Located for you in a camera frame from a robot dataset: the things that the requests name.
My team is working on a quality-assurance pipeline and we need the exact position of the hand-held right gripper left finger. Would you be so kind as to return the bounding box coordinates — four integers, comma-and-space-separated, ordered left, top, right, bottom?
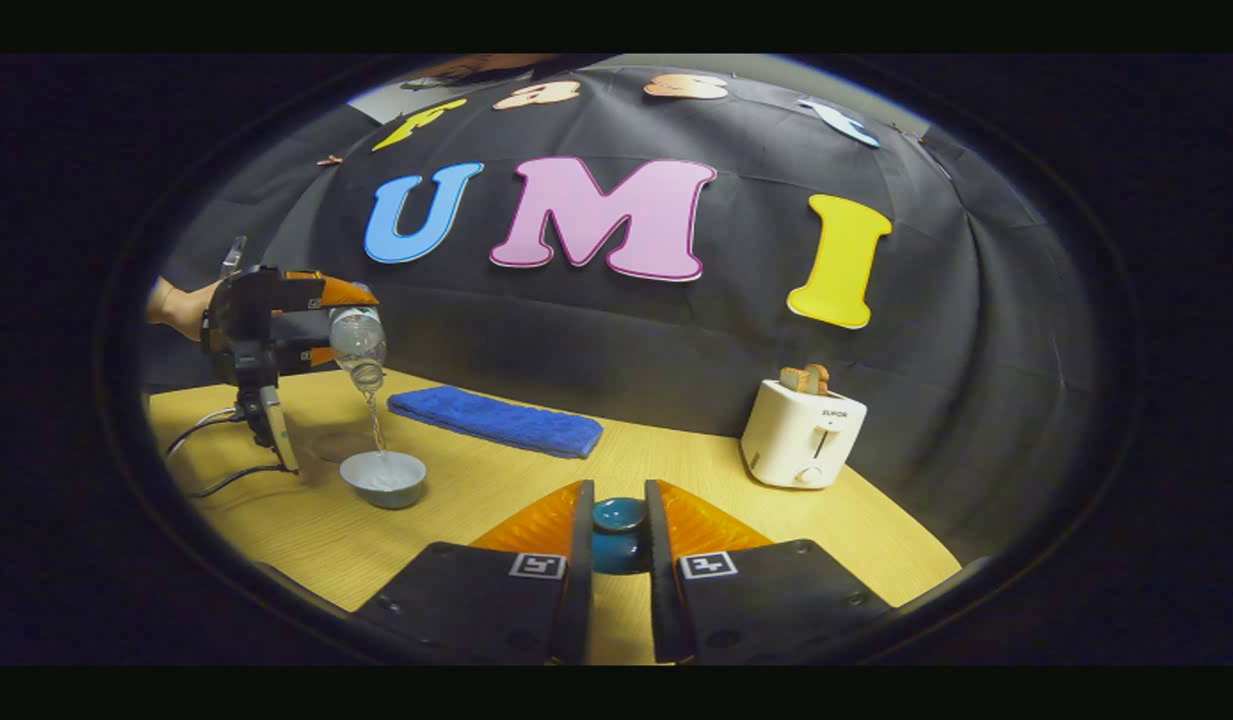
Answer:
349, 479, 596, 667

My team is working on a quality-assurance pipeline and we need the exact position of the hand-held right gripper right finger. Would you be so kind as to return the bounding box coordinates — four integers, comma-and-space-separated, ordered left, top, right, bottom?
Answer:
643, 479, 894, 667

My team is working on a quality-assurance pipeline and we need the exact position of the clear plastic water bottle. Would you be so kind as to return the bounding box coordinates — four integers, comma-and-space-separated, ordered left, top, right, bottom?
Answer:
329, 305, 388, 393

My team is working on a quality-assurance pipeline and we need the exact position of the teal teacup lid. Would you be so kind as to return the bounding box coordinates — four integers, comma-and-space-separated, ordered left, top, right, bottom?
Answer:
591, 497, 649, 576

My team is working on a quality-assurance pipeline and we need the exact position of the white-lined teacup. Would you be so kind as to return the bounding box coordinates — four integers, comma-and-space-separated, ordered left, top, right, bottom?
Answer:
339, 450, 428, 510

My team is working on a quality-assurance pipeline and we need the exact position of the blue folded towel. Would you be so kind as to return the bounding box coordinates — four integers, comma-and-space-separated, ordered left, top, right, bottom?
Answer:
387, 385, 605, 460

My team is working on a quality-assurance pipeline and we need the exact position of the white toaster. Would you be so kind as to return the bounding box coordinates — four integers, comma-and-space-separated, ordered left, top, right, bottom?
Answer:
741, 378, 868, 490

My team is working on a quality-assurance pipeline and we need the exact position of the black backdrop cloth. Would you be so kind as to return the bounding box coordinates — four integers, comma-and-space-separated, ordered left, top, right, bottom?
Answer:
146, 65, 1107, 561

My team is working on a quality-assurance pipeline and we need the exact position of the thin gripper cable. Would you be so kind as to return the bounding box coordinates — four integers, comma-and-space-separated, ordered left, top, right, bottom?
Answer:
164, 405, 245, 459
186, 462, 287, 499

